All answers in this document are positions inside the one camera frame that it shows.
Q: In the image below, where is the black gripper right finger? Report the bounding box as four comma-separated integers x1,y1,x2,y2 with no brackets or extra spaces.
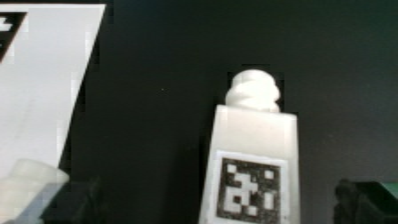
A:
331,179,398,224

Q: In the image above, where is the white square table top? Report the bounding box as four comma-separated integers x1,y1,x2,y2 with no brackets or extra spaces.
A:
0,3,104,177

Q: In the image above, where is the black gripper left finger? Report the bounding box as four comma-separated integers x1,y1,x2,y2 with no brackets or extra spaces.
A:
40,181,102,224

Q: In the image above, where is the white table leg with tag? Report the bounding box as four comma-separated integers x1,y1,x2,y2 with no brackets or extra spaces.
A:
198,69,299,224

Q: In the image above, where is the white table leg far left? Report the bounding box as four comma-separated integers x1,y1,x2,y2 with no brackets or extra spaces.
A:
0,159,68,224

